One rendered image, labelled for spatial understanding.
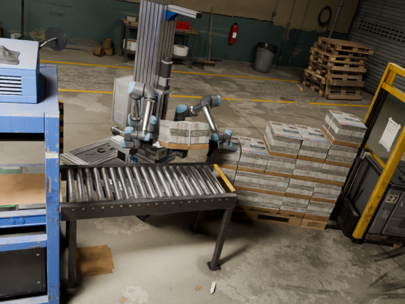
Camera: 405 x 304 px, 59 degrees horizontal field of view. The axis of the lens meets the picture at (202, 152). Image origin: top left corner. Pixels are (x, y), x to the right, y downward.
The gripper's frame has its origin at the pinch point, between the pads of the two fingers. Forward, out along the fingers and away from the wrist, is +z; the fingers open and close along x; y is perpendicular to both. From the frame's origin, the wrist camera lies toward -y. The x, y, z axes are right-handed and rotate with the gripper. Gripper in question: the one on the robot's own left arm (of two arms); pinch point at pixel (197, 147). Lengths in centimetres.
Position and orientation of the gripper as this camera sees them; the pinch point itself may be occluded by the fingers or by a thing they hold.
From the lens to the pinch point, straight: 339.1
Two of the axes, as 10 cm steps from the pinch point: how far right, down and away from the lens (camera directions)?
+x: 3.9, 1.4, -9.1
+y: 0.4, -9.9, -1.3
